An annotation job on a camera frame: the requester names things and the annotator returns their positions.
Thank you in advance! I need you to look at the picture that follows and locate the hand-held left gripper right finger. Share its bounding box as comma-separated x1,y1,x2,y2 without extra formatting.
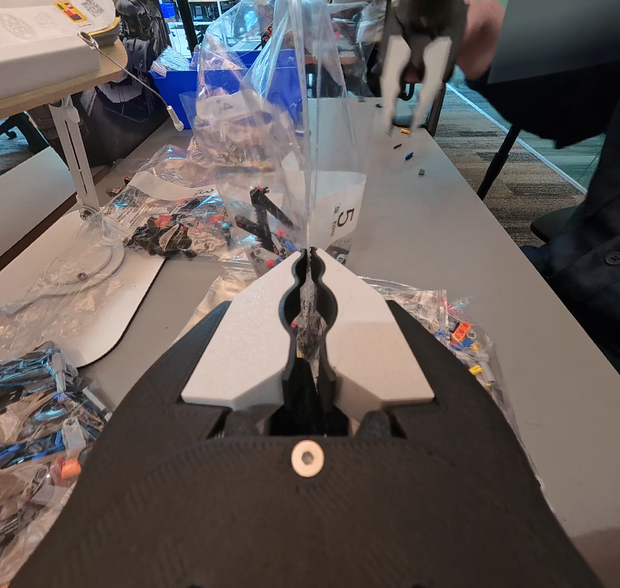
312,248,435,436

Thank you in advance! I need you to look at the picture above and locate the person's right forearm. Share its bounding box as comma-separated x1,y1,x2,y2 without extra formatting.
464,65,620,149

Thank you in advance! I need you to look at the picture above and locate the blue plastic bin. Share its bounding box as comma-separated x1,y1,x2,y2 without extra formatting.
149,51,312,132

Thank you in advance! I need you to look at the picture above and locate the person's right hand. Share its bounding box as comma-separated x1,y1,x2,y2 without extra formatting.
455,0,508,80

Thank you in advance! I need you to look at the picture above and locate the black pole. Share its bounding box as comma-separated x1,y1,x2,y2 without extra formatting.
166,0,200,55

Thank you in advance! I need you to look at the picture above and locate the metal page holder wire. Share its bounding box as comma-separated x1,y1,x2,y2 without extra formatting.
77,30,186,132

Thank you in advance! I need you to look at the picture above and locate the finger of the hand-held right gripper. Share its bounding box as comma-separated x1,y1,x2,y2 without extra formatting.
379,36,413,137
410,37,454,130

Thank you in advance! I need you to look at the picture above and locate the black office chair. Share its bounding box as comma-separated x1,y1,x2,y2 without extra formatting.
529,206,593,246

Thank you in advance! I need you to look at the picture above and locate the lego instruction booklet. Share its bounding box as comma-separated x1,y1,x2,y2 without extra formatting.
0,0,123,101

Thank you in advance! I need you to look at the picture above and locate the black lego set box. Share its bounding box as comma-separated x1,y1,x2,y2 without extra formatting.
79,0,205,164

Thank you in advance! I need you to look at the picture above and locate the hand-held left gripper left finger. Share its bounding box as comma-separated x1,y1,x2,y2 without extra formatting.
181,250,319,436

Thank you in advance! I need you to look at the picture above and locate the clear plastic lego parts bag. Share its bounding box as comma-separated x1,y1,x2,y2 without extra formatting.
0,340,113,567
195,0,281,96
149,47,195,74
103,144,244,260
179,0,375,361
178,89,311,175
367,278,527,453

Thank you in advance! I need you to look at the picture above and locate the empty clear plastic bag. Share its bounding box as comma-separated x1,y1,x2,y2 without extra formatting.
0,238,132,352

